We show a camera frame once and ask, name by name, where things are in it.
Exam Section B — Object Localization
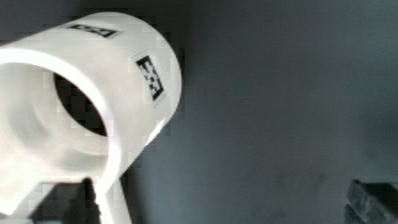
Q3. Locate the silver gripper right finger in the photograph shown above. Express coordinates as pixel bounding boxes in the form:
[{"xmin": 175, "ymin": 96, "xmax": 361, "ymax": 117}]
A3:
[{"xmin": 343, "ymin": 180, "xmax": 398, "ymax": 224}]

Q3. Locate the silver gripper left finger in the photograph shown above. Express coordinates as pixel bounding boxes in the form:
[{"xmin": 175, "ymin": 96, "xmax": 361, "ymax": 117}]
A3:
[{"xmin": 29, "ymin": 178, "xmax": 102, "ymax": 224}]

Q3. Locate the white lamp shade cone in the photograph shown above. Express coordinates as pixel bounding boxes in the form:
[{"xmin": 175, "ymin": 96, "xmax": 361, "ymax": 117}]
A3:
[{"xmin": 0, "ymin": 12, "xmax": 182, "ymax": 224}]

